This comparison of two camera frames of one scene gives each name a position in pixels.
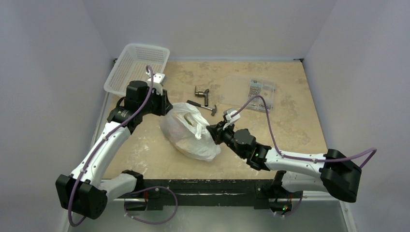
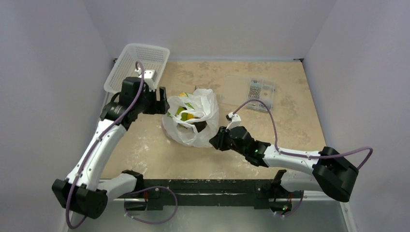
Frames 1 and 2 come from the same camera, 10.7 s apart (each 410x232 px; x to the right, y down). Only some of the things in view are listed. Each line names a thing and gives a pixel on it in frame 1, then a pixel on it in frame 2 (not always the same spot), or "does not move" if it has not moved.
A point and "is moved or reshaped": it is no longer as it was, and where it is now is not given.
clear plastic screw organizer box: (239, 90) does not move
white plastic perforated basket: (131, 66) does not move
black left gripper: (165, 105) does not move
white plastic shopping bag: (184, 128) is moved or reshaped
